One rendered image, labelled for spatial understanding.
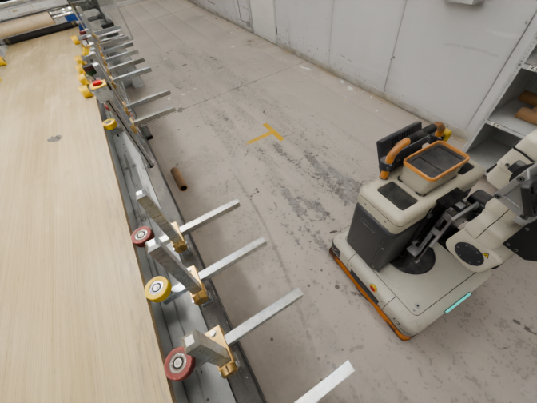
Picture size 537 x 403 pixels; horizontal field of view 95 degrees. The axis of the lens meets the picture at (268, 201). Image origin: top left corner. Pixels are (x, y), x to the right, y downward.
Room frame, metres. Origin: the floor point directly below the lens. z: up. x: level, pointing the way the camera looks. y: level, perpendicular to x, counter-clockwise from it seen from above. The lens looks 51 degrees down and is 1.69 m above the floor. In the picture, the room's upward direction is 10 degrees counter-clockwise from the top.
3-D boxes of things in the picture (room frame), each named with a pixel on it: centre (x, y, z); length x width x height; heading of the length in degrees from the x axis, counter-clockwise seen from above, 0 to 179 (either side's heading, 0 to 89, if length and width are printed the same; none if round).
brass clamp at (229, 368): (0.15, 0.23, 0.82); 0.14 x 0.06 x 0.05; 23
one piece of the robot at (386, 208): (0.67, -0.73, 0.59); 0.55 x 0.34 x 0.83; 111
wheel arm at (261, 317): (0.20, 0.15, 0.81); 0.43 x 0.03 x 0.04; 113
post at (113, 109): (1.27, 0.70, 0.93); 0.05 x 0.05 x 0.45; 23
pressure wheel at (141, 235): (0.59, 0.52, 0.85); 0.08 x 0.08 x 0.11
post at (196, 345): (0.13, 0.22, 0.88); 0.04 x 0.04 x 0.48; 23
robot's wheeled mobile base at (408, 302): (0.58, -0.76, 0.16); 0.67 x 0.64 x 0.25; 21
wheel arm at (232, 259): (0.43, 0.24, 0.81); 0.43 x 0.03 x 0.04; 113
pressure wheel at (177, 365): (0.13, 0.33, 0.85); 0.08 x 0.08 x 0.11
